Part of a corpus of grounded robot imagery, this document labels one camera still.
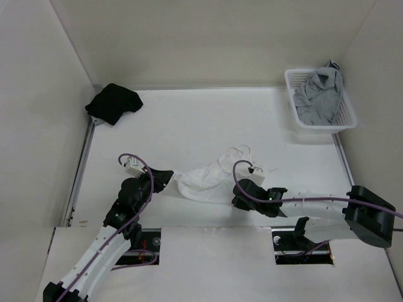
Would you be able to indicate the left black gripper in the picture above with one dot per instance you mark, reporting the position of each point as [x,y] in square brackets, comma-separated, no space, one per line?
[160,178]

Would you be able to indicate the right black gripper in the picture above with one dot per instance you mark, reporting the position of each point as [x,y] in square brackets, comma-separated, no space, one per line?
[238,202]

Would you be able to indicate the white tank top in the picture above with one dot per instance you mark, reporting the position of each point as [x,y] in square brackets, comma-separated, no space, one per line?
[213,183]

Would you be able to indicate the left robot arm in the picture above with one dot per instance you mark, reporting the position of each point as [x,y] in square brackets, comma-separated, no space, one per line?
[120,232]

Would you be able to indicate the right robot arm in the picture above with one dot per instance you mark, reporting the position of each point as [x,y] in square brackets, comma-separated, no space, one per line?
[360,214]

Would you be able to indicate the folded black tank top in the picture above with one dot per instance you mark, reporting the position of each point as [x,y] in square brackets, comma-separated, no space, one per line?
[112,102]

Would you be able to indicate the grey tank top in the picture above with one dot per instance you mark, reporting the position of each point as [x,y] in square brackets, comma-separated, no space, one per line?
[318,99]

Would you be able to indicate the white plastic basket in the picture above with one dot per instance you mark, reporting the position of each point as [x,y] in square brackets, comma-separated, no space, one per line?
[346,118]

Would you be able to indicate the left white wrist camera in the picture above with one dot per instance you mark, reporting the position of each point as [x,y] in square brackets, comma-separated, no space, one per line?
[133,168]

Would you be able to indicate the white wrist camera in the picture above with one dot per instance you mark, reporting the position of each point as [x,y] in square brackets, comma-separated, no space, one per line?
[256,175]
[133,168]

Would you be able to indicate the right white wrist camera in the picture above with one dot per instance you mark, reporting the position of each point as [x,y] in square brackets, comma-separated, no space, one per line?
[256,175]

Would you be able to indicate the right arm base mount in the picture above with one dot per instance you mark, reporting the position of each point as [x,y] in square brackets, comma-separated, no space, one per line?
[292,248]

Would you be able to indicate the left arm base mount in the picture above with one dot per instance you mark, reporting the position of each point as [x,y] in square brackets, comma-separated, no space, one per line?
[151,243]

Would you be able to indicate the right metal table rail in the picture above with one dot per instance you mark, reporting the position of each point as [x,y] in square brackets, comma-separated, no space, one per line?
[343,158]

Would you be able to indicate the metal table rail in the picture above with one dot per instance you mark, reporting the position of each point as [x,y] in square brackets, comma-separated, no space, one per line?
[343,158]
[76,184]

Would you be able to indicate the left metal table rail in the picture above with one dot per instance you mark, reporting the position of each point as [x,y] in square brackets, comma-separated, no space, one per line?
[76,184]

